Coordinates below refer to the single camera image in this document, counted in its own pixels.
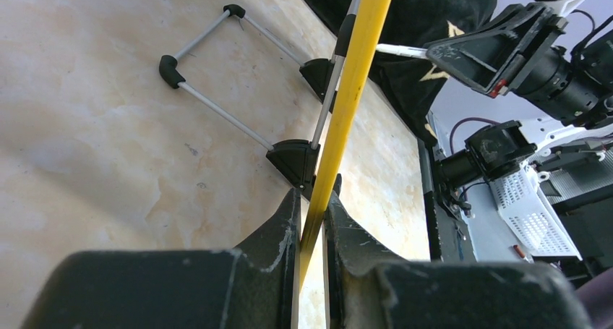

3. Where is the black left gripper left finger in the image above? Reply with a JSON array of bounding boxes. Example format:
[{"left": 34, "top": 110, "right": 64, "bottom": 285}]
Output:
[{"left": 22, "top": 189, "right": 301, "bottom": 328}]

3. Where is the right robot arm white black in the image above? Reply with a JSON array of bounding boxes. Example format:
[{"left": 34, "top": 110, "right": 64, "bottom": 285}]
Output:
[{"left": 426, "top": 2, "right": 612, "bottom": 189}]

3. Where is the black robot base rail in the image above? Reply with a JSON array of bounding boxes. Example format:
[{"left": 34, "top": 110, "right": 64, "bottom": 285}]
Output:
[{"left": 418, "top": 140, "right": 476, "bottom": 262}]

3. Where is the metal whiteboard kickstand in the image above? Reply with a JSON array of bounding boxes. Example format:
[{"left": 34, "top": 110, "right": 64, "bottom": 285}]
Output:
[{"left": 158, "top": 3, "right": 360, "bottom": 150}]

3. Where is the white marker pen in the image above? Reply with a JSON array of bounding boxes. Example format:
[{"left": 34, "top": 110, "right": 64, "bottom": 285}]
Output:
[{"left": 376, "top": 43, "right": 427, "bottom": 59}]

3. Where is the black whiteboard stand clip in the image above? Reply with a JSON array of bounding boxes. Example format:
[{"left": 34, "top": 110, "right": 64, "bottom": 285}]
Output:
[{"left": 266, "top": 139, "right": 320, "bottom": 200}]

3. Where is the yellow framed whiteboard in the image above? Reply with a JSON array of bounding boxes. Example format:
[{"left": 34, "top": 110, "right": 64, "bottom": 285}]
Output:
[{"left": 299, "top": 0, "right": 391, "bottom": 286}]

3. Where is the black floral blanket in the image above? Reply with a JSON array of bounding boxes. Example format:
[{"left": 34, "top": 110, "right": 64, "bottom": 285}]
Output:
[{"left": 304, "top": 0, "right": 497, "bottom": 147}]

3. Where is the white perforated cable tray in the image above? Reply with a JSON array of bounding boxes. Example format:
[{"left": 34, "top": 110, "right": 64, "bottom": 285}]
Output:
[{"left": 489, "top": 163, "right": 583, "bottom": 261}]

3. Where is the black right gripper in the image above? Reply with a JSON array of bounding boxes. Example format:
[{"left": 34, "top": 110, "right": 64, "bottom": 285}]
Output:
[{"left": 426, "top": 2, "right": 612, "bottom": 128}]

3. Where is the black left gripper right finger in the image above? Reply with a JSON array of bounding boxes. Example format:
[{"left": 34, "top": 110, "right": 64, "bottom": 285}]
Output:
[{"left": 323, "top": 179, "right": 592, "bottom": 328}]

